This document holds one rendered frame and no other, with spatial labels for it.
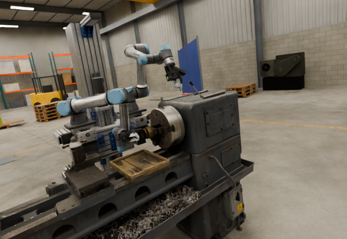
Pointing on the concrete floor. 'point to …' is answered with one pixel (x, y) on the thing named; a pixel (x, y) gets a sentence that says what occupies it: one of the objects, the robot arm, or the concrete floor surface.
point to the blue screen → (191, 66)
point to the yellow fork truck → (39, 98)
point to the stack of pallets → (43, 115)
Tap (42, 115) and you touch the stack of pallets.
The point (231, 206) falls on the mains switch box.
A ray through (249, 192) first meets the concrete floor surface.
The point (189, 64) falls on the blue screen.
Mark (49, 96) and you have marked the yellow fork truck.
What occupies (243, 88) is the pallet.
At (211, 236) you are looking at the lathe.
